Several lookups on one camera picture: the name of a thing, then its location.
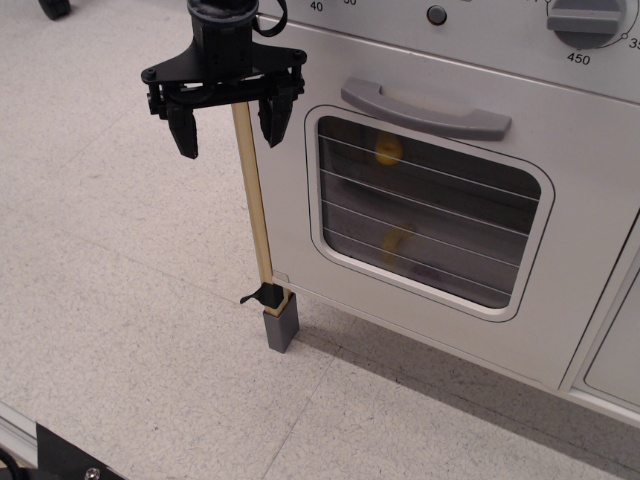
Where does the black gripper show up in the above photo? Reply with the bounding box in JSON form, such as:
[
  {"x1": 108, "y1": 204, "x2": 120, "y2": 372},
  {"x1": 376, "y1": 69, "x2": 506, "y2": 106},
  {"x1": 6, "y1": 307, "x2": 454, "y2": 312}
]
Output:
[{"x1": 141, "y1": 9, "x2": 307, "y2": 159}]

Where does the grey oven door handle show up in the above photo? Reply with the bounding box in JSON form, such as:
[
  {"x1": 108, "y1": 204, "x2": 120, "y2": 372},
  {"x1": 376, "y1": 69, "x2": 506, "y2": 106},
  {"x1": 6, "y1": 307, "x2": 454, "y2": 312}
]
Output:
[{"x1": 341, "y1": 78, "x2": 512, "y2": 141}]

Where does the white oven door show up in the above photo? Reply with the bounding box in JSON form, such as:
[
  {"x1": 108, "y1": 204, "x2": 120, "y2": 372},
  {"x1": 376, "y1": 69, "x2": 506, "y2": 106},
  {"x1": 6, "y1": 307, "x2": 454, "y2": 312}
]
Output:
[{"x1": 256, "y1": 24, "x2": 639, "y2": 388}]

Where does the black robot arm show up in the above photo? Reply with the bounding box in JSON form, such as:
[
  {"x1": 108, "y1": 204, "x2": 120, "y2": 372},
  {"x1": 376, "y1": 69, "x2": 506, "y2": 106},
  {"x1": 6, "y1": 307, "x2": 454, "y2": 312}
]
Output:
[{"x1": 141, "y1": 0, "x2": 307, "y2": 159}]

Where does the white toy oven cabinet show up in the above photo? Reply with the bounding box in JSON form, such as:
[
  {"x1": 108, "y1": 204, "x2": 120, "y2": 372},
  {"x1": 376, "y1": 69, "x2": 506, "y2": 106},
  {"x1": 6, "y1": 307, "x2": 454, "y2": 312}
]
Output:
[{"x1": 272, "y1": 1, "x2": 639, "y2": 425}]

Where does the black wheel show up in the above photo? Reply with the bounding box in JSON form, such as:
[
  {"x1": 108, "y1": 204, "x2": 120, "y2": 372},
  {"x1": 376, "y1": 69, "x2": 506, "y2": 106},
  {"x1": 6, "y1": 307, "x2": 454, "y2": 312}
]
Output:
[{"x1": 39, "y1": 0, "x2": 71, "y2": 21}]

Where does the yellow toy banana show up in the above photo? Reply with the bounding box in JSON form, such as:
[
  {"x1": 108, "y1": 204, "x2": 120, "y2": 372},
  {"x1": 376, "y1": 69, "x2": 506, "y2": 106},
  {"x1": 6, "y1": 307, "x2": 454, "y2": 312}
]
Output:
[{"x1": 381, "y1": 223, "x2": 414, "y2": 267}]

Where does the grey round button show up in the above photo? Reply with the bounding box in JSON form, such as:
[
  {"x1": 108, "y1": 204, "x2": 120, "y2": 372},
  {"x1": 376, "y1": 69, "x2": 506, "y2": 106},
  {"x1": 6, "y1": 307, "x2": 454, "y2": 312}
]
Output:
[{"x1": 426, "y1": 5, "x2": 447, "y2": 26}]

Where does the grey temperature knob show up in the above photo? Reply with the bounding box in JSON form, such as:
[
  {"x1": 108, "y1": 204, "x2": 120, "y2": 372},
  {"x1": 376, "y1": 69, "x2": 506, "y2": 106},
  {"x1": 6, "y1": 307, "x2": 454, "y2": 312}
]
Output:
[{"x1": 546, "y1": 0, "x2": 627, "y2": 49}]

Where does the white lower drawer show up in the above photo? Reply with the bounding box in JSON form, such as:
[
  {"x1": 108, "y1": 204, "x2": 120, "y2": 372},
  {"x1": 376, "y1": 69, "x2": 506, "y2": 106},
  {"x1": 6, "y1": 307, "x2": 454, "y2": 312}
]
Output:
[{"x1": 585, "y1": 281, "x2": 639, "y2": 406}]

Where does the wooden corner post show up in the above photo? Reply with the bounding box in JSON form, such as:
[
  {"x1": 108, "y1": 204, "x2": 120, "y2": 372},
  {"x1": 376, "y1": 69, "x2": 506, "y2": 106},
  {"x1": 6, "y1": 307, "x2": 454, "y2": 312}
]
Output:
[{"x1": 230, "y1": 102, "x2": 282, "y2": 319}]

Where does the black cable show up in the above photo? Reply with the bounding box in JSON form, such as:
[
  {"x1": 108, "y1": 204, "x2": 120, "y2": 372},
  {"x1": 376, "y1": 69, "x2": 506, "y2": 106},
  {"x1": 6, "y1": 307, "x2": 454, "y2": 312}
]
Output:
[{"x1": 252, "y1": 0, "x2": 289, "y2": 37}]

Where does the black tape on post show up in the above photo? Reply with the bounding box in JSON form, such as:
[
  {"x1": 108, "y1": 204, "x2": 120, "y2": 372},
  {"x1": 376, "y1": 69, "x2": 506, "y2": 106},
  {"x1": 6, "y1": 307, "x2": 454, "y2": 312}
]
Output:
[{"x1": 240, "y1": 282, "x2": 284, "y2": 309}]

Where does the grey post foot cap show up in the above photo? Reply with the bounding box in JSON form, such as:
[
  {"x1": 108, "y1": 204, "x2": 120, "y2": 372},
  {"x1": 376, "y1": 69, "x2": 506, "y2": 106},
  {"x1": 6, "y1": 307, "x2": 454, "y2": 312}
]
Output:
[{"x1": 263, "y1": 294, "x2": 300, "y2": 354}]

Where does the aluminium frame rail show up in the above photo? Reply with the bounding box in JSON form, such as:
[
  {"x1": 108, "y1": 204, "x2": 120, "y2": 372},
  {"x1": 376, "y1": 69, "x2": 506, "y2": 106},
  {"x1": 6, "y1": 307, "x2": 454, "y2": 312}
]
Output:
[{"x1": 0, "y1": 402, "x2": 38, "y2": 467}]

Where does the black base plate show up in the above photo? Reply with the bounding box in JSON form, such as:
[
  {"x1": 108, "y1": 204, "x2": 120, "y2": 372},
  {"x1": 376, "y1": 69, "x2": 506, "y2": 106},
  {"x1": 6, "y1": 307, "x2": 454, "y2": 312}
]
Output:
[{"x1": 30, "y1": 424, "x2": 124, "y2": 480}]

